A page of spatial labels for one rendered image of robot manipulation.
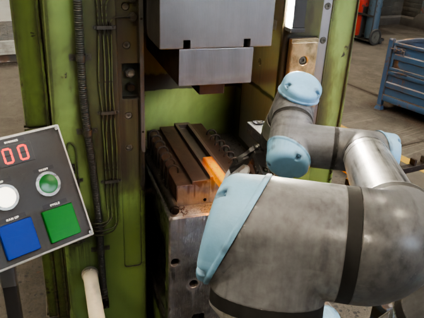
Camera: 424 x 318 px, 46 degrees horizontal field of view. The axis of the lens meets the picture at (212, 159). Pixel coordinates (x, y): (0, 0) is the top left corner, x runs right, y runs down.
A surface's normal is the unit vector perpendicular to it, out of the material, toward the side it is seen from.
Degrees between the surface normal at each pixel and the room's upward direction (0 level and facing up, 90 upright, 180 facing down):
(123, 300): 90
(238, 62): 90
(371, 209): 21
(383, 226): 39
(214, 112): 90
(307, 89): 29
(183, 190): 90
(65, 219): 60
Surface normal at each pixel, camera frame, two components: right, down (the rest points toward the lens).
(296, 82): 0.18, -0.59
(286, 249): -0.14, 0.03
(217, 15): 0.31, 0.42
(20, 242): 0.62, -0.15
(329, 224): -0.09, -0.40
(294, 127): -0.04, -0.62
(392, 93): -0.82, 0.21
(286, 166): -0.18, 0.77
